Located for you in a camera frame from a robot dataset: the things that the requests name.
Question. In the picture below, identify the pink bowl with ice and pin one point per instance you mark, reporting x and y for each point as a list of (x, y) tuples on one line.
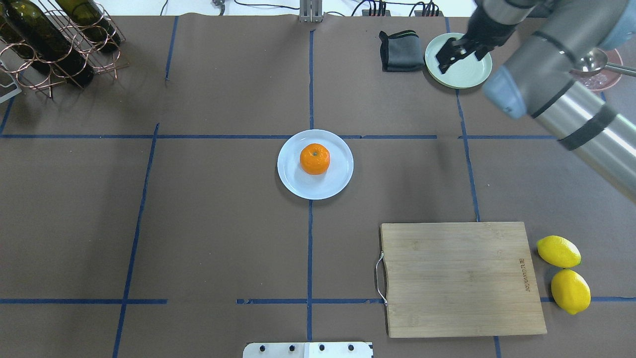
[(605, 79)]

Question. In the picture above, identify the aluminium frame post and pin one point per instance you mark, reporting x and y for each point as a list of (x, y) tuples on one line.
[(311, 11)]

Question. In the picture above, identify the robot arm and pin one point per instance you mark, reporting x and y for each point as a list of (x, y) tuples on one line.
[(536, 81)]

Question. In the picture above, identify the dark green wine bottle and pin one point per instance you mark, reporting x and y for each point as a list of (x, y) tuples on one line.
[(40, 33)]

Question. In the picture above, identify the light green plate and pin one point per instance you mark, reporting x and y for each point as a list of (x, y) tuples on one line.
[(466, 73)]

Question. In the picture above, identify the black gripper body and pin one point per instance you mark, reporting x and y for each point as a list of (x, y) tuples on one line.
[(487, 27)]

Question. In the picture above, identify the light blue plate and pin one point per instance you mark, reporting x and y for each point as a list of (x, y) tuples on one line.
[(324, 185)]

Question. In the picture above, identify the upper yellow lemon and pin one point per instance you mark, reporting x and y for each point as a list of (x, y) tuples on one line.
[(559, 251)]

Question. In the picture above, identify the steel ice scoop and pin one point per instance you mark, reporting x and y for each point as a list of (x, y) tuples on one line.
[(595, 62)]

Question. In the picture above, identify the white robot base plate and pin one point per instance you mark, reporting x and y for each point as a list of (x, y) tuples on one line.
[(309, 350)]

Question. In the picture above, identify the copper wire bottle rack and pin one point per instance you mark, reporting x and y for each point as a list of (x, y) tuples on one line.
[(21, 63)]

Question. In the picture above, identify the lower yellow lemon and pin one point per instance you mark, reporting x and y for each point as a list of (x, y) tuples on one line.
[(570, 291)]

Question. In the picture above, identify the folded grey cloth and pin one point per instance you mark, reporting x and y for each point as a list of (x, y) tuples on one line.
[(401, 52)]

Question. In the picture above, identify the orange mandarin fruit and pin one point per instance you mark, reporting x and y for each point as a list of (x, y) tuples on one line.
[(315, 159)]

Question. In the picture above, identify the bamboo cutting board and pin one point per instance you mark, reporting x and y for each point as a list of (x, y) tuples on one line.
[(459, 279)]

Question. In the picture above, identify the yellow lemon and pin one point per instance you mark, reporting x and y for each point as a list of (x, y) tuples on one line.
[(559, 251), (570, 291)]

